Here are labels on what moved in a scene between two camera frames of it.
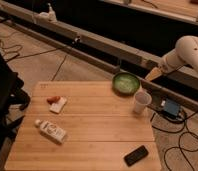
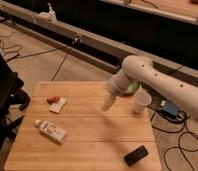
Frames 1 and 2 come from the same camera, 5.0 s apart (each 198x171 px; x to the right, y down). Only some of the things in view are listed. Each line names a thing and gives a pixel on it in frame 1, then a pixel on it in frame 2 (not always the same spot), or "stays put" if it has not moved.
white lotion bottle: (52, 131) stays put
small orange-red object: (53, 99) stays put
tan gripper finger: (153, 74) → (108, 102)
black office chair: (6, 93) stays put
